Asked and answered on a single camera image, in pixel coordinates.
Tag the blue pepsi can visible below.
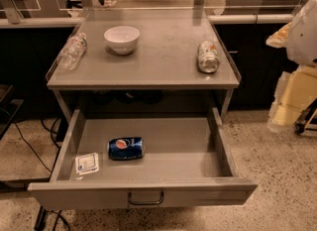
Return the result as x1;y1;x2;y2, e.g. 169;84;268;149
107;137;145;161

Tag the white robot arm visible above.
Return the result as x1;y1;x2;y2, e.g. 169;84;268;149
266;0;317;132

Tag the silver crushed soda can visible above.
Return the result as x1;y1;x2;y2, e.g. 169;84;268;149
197;41;220;73

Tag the grey metal counter cabinet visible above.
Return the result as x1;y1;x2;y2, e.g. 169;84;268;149
48;8;240;115

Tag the grey metal open drawer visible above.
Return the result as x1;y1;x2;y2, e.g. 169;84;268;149
28;108;257;210

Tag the white ceramic bowl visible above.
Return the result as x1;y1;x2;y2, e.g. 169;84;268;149
104;26;140;55

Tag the white tag sticker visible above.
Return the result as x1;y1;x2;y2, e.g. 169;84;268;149
75;153;99;174

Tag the clear plastic water bottle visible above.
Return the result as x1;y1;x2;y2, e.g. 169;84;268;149
57;33;87;70

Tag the person white sneaker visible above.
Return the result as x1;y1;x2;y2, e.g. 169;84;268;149
102;0;117;8

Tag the black wheeled cart base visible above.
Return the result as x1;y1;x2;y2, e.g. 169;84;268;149
294;99;317;135

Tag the black drawer handle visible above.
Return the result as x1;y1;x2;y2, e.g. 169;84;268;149
128;191;164;206

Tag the black floor cable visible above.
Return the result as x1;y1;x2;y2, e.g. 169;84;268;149
13;117;62;173

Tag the white horizontal rail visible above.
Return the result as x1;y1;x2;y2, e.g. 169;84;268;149
208;14;293;25

